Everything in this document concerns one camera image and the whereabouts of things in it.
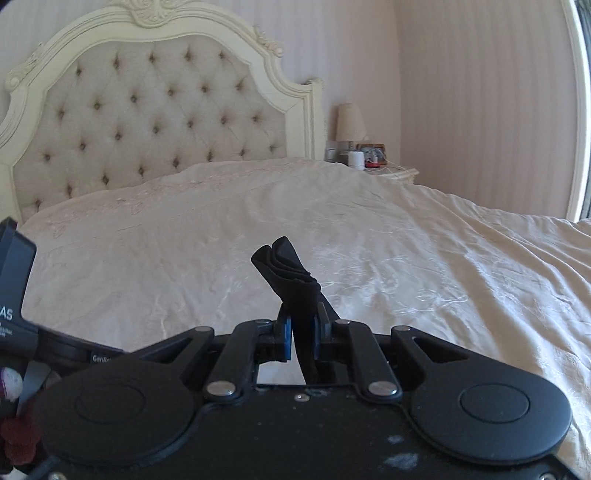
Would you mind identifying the black pants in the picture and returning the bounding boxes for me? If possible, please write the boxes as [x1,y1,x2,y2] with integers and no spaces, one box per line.
[252,237,345,385]

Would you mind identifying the cream embroidered bedspread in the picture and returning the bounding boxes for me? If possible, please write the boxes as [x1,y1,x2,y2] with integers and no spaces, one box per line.
[21,159,590,477]

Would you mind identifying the cream right nightstand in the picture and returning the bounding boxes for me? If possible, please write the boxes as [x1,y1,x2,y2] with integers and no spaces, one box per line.
[366,165,419,184]

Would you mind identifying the white cylindrical speaker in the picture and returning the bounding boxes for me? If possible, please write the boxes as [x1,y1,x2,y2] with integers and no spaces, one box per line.
[348,150,365,171]

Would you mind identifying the framed photo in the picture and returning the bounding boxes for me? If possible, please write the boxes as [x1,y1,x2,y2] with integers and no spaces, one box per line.
[358,143,388,169]

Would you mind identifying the beige bedside lamp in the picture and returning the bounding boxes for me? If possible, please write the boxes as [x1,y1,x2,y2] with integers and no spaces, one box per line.
[335,103,367,153]

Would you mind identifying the cream tufted headboard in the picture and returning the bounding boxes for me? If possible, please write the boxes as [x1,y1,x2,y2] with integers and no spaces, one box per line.
[1,1,327,222]

